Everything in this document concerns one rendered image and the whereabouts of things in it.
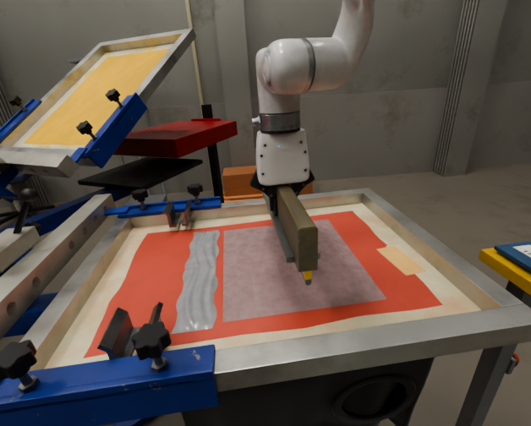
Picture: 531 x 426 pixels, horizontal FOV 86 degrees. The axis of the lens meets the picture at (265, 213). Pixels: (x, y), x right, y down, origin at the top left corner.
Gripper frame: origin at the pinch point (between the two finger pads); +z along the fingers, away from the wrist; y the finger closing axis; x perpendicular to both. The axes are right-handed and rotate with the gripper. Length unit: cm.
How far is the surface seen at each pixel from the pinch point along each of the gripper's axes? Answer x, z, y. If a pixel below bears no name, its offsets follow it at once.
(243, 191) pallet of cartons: 260, 90, -2
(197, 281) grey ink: -4.7, 13.5, -19.6
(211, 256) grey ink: 4.1, 13.3, -17.0
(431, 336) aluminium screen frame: -28.2, 10.7, 15.6
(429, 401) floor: 17, 109, 64
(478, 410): -13, 62, 49
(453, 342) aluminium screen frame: -28.7, 12.0, 18.9
